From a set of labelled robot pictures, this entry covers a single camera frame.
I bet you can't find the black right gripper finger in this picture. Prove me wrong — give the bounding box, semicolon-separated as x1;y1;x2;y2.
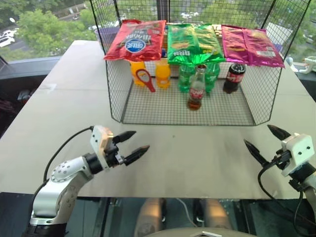
267;124;292;142
243;139;270;169

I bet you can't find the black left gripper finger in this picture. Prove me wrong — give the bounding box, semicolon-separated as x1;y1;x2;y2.
114;130;137;144
123;145;151;166

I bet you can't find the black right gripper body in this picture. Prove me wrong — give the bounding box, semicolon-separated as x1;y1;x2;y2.
268;149;292;169

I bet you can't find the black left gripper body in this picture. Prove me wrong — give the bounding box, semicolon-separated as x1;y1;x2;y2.
104;138;126;169

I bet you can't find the orange soda plastic bottle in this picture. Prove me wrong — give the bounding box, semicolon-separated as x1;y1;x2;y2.
155;60;172;89
130;61;147;87

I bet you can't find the dark cola plastic bottle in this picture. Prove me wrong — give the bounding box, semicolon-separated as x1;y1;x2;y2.
223;63;247;95

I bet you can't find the green soda plastic bottle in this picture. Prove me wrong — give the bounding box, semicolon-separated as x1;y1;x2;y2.
204;62;221;94
178;64;196;94

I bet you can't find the glass cola bottle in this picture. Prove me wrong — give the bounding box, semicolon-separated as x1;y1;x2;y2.
187;64;207;111

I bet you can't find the light blue small object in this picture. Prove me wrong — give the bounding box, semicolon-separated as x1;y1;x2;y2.
284;56;300;73

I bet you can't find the white toy figure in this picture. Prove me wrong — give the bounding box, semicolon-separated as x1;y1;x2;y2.
298;56;316;75

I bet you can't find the pink chip bag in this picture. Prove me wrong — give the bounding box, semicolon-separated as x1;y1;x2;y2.
221;24;248;63
243;28;285;68

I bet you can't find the red chip bag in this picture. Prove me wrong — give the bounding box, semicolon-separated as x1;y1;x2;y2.
103;19;167;62

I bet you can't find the white box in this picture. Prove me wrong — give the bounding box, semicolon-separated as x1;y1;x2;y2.
266;22;290;51

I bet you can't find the purple plastic cup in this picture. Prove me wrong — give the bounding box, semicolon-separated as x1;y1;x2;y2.
94;27;121;51

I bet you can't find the green chip bag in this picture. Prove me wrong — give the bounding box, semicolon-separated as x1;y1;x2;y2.
167;24;202;67
194;23;226;63

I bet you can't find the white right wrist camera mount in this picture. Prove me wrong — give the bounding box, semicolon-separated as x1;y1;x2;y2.
280;133;316;177

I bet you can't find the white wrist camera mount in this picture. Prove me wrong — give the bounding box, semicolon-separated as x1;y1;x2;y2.
280;133;316;177
89;125;115;171

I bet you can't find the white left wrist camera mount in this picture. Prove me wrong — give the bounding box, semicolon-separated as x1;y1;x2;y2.
89;125;115;171

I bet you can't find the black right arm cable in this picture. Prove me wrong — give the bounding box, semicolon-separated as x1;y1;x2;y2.
257;158;316;237

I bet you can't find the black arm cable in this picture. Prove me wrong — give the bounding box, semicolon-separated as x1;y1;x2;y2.
43;126;95;184
257;158;316;237

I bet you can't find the black wire mesh shelf rack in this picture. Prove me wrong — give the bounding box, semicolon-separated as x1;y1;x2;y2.
89;0;312;127

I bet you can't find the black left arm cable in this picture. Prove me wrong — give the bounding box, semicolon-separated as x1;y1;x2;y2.
43;126;95;184

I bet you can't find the thin white cable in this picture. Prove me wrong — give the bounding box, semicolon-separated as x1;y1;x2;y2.
175;197;197;228

